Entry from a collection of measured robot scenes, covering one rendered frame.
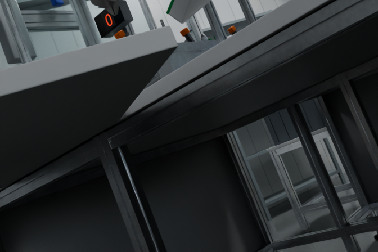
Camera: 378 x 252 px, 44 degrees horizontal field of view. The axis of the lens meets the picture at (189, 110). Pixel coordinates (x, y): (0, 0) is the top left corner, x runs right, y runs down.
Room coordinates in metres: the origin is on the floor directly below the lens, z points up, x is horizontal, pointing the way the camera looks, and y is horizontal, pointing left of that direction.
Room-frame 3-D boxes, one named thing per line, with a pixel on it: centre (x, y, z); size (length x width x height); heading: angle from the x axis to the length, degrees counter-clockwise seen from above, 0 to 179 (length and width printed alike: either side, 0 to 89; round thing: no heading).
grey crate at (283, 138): (3.17, -0.81, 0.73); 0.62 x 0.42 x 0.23; 50
